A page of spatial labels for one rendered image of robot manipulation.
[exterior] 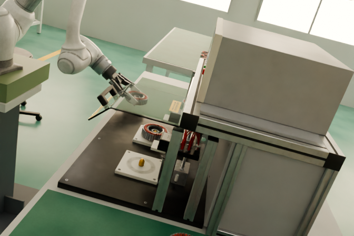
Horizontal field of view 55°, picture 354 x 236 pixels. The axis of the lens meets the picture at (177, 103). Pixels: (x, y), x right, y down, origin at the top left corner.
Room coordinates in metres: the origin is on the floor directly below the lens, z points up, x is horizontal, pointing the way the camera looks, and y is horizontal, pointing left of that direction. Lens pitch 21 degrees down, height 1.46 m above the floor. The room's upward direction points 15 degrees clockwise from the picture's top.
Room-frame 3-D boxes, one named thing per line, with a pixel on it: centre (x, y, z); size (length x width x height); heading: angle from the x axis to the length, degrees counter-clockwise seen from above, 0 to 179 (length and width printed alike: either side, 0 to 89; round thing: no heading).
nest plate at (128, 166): (1.05, 0.07, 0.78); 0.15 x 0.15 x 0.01; 88
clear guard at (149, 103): (0.97, 0.07, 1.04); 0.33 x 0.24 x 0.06; 88
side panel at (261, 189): (0.83, -0.32, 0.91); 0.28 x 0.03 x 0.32; 88
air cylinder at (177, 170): (1.04, -0.08, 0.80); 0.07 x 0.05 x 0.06; 178
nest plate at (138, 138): (1.29, 0.06, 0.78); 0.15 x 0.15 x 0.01; 88
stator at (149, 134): (1.29, 0.06, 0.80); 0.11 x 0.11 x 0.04
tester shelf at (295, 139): (1.16, -0.26, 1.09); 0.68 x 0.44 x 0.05; 178
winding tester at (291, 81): (1.15, -0.26, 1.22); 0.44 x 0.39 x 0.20; 178
